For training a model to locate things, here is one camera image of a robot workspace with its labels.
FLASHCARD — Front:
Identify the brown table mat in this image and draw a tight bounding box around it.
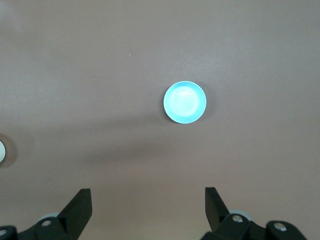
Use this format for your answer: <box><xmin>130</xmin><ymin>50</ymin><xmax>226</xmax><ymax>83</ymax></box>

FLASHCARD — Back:
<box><xmin>0</xmin><ymin>0</ymin><xmax>320</xmax><ymax>240</ymax></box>

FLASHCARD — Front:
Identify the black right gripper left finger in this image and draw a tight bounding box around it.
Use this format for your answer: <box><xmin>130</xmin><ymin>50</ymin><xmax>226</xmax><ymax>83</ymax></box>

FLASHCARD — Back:
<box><xmin>17</xmin><ymin>188</ymin><xmax>93</xmax><ymax>240</ymax></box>

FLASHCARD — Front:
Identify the white bowl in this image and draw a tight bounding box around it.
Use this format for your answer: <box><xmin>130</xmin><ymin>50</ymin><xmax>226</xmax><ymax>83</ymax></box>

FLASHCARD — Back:
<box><xmin>0</xmin><ymin>140</ymin><xmax>7</xmax><ymax>163</ymax></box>

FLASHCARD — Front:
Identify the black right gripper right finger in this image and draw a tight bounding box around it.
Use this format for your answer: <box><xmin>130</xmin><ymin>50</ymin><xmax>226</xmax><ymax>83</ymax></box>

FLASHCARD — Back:
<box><xmin>201</xmin><ymin>186</ymin><xmax>251</xmax><ymax>240</ymax></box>

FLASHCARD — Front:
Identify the blue bowl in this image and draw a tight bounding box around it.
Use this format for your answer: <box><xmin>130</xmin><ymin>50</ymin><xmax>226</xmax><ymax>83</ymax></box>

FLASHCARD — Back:
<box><xmin>163</xmin><ymin>80</ymin><xmax>208</xmax><ymax>125</ymax></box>

